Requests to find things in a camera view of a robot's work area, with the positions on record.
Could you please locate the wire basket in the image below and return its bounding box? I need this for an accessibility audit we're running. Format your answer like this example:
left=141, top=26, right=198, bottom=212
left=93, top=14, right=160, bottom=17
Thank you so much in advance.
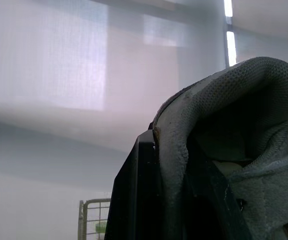
left=77, top=197, right=111, bottom=240

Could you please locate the grey mesh shoe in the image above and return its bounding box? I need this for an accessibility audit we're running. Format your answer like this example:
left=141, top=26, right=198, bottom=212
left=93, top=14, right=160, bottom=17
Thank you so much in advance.
left=147, top=56, right=288, bottom=240

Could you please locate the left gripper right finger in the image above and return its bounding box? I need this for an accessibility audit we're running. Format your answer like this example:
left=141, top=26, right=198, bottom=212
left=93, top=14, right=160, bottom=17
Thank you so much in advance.
left=186, top=139, right=253, bottom=240

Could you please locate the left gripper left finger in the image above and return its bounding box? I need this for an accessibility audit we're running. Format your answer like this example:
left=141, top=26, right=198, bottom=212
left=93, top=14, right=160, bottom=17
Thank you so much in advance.
left=104, top=129, right=165, bottom=240

